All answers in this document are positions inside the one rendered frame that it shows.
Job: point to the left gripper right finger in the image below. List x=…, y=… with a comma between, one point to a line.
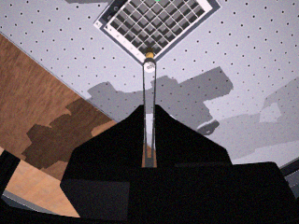
x=183, y=146

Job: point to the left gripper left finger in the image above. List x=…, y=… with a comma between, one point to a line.
x=116, y=145

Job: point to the white tube carrier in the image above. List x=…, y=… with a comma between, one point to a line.
x=142, y=30

